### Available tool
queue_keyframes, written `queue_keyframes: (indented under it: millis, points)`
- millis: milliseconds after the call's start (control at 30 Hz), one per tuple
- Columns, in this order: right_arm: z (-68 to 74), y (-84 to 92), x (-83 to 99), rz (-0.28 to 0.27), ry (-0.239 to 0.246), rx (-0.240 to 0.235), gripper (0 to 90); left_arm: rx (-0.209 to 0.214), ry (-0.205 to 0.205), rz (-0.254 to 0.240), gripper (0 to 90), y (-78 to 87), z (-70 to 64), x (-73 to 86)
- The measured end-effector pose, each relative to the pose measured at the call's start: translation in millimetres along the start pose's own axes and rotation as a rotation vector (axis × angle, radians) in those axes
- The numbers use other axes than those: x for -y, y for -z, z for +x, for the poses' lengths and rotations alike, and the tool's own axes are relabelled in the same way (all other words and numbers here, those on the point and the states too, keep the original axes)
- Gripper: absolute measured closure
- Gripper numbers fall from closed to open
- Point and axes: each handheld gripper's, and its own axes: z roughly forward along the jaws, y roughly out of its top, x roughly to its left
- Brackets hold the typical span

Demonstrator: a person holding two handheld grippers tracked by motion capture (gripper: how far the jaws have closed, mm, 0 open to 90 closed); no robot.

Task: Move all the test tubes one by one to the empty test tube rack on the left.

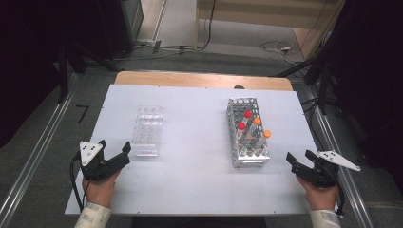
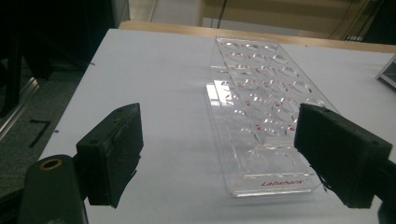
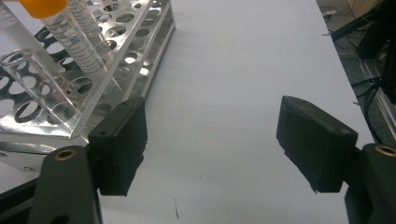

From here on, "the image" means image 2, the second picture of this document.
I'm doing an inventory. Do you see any metal floor rail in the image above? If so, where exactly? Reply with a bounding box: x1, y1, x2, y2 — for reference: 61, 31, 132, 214
0, 77, 40, 142

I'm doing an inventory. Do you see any dark curtain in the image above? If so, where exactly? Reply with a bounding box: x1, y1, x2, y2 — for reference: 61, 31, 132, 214
362, 0, 396, 45

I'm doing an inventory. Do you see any black hanging cable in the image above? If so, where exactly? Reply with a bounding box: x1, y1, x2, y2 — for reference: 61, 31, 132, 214
217, 0, 229, 30

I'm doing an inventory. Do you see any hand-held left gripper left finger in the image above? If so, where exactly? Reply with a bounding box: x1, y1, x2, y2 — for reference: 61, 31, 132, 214
75, 102, 145, 209

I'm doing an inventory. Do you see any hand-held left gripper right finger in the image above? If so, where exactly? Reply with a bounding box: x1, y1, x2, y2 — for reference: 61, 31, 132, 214
293, 103, 393, 209

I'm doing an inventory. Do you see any clear acrylic test tube rack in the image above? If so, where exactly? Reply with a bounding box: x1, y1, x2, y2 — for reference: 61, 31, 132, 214
205, 34, 339, 199

